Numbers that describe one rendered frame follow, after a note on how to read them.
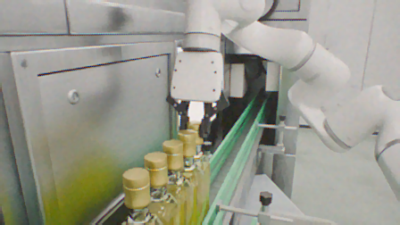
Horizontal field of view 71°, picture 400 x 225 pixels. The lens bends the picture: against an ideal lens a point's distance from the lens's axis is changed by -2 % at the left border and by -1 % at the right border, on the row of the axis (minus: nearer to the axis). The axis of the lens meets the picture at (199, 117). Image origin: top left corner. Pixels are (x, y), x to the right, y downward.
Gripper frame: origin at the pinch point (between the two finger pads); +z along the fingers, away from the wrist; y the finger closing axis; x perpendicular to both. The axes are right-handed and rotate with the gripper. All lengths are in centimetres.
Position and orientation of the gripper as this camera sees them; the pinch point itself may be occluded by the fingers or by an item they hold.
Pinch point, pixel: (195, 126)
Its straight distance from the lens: 58.7
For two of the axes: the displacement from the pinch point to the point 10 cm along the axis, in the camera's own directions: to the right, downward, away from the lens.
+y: 9.5, 0.9, -3.0
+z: -0.8, 10.0, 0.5
